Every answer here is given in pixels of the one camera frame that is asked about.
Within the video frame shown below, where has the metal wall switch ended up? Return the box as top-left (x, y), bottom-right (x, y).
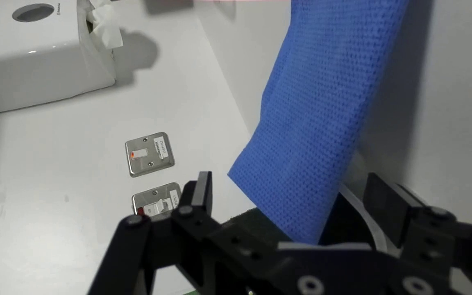
top-left (124, 131), bottom-right (175, 177)
top-left (131, 182), bottom-right (180, 220)

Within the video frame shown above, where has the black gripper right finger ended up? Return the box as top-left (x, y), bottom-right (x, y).
top-left (363, 174), bottom-right (455, 262)

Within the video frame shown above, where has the blue paper towel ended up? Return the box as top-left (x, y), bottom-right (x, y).
top-left (229, 0), bottom-right (408, 244)

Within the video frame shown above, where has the right metal wall switch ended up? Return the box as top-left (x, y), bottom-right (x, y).
top-left (131, 182), bottom-right (180, 220)

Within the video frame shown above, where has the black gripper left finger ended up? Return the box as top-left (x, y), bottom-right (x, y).
top-left (172, 170), bottom-right (229, 257)

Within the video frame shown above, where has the white paper towel dispenser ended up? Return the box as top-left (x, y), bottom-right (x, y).
top-left (0, 0), bottom-right (122, 113)

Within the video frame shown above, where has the left metal wall switch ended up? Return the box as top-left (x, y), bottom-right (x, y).
top-left (124, 131), bottom-right (175, 177)

